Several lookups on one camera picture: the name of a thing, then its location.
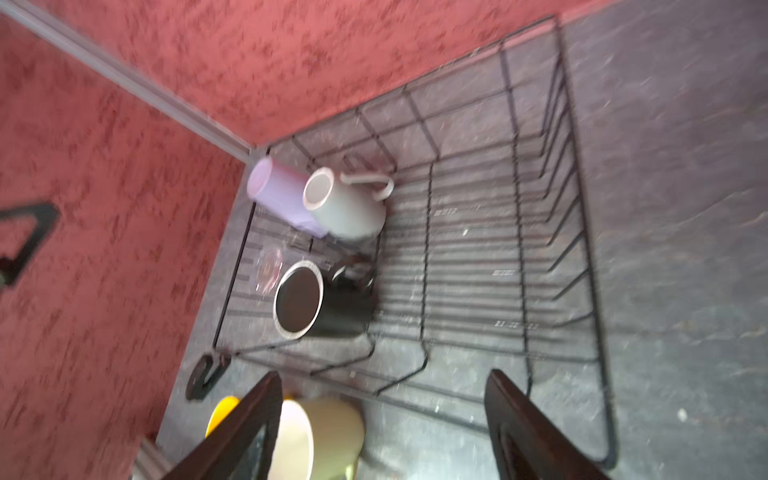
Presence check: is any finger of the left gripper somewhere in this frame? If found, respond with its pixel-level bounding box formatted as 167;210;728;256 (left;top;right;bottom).
0;201;61;289

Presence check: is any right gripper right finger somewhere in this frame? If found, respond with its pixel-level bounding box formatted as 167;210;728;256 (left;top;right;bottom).
484;369;606;479

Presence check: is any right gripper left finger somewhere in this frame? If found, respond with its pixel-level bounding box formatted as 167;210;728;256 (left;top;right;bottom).
165;371;282;479

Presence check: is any cream mug green handle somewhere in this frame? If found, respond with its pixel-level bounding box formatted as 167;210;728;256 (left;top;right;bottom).
268;398;365;480

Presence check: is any black mug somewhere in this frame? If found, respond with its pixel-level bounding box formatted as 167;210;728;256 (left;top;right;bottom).
273;255;376;340

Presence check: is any clear glass tumbler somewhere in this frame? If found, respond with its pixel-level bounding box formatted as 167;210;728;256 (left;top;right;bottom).
251;247;283;295

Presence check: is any lavender plastic cup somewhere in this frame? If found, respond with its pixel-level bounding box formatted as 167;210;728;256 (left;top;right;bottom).
246;156;328;238

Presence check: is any white ceramic mug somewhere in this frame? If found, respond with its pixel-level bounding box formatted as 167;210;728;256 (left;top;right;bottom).
303;167;395;242

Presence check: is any yellow mug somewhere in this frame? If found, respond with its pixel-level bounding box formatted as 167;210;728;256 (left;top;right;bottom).
205;396;240;437

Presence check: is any black stapler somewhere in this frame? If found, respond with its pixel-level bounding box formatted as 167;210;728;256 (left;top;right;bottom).
185;352;232;401

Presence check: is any black wire dish rack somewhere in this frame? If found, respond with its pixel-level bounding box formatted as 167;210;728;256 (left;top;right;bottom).
212;15;618;469

